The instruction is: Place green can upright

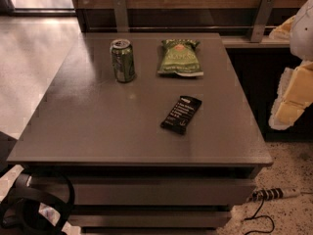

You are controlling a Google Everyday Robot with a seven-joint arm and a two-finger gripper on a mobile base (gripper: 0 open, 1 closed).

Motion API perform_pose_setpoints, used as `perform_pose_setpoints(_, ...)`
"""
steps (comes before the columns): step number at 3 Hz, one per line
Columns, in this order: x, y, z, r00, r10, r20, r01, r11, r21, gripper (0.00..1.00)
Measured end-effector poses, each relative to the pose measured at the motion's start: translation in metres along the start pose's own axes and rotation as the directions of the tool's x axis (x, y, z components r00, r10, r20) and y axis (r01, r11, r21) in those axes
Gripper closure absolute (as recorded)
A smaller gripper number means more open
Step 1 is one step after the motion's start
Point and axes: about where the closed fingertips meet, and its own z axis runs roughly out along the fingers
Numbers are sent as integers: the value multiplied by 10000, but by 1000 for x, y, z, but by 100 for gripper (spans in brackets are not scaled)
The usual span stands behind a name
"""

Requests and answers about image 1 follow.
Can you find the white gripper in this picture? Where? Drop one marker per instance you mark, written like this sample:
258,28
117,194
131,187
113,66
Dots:
302,33

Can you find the green soda can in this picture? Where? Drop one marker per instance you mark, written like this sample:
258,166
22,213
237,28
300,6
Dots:
122,60

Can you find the green chip bag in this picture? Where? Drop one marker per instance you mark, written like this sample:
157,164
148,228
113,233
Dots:
180,58

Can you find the black snack bar wrapper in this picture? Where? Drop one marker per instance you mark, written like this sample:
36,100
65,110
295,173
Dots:
181,114

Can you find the white power strip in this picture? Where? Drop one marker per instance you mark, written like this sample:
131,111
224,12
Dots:
273,194

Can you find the grey drawer cabinet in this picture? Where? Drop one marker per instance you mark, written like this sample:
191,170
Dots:
130,175

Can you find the black headphones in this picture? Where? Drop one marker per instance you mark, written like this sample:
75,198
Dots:
20,208

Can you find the right metal bracket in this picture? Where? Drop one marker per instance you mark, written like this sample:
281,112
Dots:
261,19

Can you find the metal bracket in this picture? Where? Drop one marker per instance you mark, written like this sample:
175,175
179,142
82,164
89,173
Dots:
121,15
261,19

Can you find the wooden wall shelf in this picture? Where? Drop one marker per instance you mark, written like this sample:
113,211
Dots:
233,18

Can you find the left metal bracket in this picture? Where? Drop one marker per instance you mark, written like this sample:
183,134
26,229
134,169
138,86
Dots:
121,15

